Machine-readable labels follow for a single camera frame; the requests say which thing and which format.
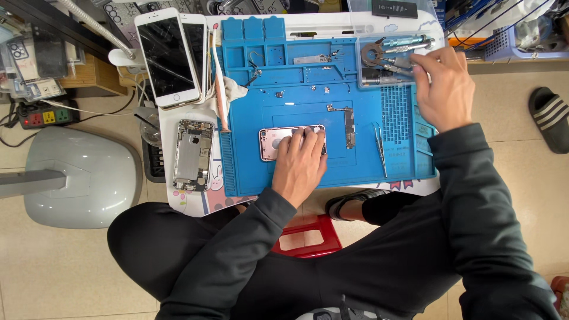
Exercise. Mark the person's left hand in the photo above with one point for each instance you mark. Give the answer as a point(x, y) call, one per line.
point(298, 171)

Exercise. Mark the wooden box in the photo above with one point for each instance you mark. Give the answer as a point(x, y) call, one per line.
point(95, 78)

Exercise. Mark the blue silicone repair mat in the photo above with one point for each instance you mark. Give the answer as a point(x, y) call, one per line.
point(302, 89)

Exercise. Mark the heap of phone cases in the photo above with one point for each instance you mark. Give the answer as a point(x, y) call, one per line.
point(35, 62)

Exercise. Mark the black power strip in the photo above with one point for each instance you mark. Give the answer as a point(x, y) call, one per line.
point(48, 115)

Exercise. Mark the black striped slipper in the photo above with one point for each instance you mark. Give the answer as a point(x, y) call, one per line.
point(551, 120)

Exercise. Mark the person's legs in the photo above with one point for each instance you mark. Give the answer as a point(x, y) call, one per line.
point(378, 266)

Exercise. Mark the white smartphone with cracked screen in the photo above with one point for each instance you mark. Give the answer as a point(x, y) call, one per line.
point(166, 57)

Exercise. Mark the silver tweezers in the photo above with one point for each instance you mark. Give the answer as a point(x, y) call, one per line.
point(380, 149)

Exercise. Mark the silver screwdriver with teal grip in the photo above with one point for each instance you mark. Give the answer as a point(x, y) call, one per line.
point(402, 41)

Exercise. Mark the blue tool rack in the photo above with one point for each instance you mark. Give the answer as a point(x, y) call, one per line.
point(464, 13)

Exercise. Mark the clear plastic tool box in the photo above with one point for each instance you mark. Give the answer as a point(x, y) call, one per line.
point(369, 73)

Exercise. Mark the grey appliance base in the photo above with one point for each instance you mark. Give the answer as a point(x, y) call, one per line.
point(84, 177)

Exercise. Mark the pink phone housing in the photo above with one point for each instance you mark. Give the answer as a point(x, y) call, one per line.
point(271, 142)

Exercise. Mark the glass cup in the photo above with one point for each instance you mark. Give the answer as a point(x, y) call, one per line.
point(151, 131)

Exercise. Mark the black sandal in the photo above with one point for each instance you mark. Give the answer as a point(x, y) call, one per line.
point(342, 204)

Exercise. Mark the person's right hand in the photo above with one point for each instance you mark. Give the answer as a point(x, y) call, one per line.
point(449, 93)

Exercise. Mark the phone logic board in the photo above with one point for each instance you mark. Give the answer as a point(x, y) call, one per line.
point(349, 126)

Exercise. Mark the silver opened phone chassis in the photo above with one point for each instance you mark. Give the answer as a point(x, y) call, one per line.
point(194, 155)

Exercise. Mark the row of phone cases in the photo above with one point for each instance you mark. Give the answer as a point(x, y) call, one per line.
point(133, 9)

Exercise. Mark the white cloth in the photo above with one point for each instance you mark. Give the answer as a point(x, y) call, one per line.
point(233, 93)

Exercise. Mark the red plastic stool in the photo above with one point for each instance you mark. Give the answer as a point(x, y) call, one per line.
point(326, 240)

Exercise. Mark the purple plastic basket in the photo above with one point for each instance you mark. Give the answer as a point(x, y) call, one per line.
point(506, 44)

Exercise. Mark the white and pink toothbrush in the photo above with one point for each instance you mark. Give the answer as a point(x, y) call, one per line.
point(219, 84)

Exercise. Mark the small black tool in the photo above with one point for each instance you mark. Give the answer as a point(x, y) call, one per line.
point(252, 78)

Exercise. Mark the small metal bracket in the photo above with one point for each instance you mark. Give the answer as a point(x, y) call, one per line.
point(311, 59)

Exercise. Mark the brown tape roll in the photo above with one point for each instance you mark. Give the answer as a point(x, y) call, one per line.
point(365, 55)

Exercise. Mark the black phone battery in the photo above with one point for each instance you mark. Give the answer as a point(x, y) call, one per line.
point(394, 8)

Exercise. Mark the white smartphone with black screen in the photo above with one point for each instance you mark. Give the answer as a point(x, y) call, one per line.
point(197, 49)

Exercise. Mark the black plastic basket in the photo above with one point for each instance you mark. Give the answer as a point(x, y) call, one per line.
point(153, 162)

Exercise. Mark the white table with cartoon print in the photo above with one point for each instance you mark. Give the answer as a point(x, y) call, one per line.
point(191, 204)

